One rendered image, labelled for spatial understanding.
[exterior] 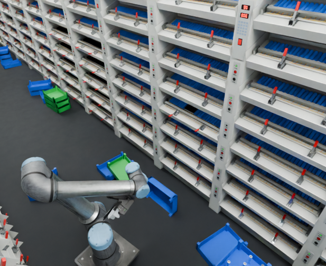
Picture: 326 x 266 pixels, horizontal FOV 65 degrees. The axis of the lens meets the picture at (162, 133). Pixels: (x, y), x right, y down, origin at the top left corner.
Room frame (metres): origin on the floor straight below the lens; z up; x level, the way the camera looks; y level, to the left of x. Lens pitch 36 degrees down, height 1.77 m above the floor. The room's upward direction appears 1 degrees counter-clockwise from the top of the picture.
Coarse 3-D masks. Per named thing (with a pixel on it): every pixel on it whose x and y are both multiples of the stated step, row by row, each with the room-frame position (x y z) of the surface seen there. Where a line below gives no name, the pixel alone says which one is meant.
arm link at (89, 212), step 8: (32, 160) 0.99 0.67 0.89; (40, 160) 1.01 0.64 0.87; (24, 168) 0.94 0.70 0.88; (32, 168) 0.93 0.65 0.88; (40, 168) 0.95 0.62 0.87; (48, 168) 1.00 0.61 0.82; (24, 176) 0.89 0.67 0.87; (48, 176) 0.96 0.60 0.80; (56, 176) 1.01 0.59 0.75; (56, 200) 0.96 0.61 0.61; (64, 200) 0.96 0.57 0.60; (72, 200) 0.99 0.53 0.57; (80, 200) 1.02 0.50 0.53; (72, 208) 0.98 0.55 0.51; (80, 208) 1.00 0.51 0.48; (88, 208) 1.03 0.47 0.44; (96, 208) 1.07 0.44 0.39; (104, 208) 1.13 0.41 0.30; (80, 216) 1.00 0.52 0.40; (88, 216) 1.01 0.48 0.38; (96, 216) 1.02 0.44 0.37; (88, 224) 0.99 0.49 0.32
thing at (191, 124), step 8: (168, 96) 1.89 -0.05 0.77; (160, 104) 1.83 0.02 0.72; (168, 112) 1.74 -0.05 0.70; (192, 112) 1.68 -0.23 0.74; (176, 120) 1.69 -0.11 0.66; (184, 120) 1.62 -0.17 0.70; (192, 128) 1.56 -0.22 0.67; (208, 128) 1.49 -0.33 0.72; (208, 136) 1.44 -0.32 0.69; (216, 136) 1.41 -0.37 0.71
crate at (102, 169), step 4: (120, 152) 2.00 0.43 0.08; (116, 156) 1.96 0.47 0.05; (120, 156) 1.99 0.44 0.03; (108, 160) 1.90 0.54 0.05; (112, 160) 1.93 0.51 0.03; (132, 160) 1.87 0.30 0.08; (104, 164) 1.87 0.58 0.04; (100, 168) 1.83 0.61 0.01; (104, 168) 1.84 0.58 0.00; (100, 172) 1.76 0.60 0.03; (104, 172) 1.79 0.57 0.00; (108, 172) 1.79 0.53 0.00; (104, 176) 1.72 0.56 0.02; (108, 176) 1.67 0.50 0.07; (112, 176) 1.70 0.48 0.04
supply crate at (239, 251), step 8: (240, 240) 0.82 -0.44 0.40; (232, 248) 0.79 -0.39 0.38; (240, 248) 0.81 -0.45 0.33; (224, 256) 0.74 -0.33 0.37; (232, 256) 0.77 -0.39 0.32; (240, 256) 0.77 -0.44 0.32; (248, 256) 0.77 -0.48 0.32; (256, 256) 0.74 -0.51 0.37; (216, 264) 0.70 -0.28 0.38; (224, 264) 0.72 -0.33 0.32; (232, 264) 0.72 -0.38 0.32; (240, 264) 0.72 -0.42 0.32; (248, 264) 0.72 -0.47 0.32; (256, 264) 0.72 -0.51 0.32; (264, 264) 0.70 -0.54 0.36
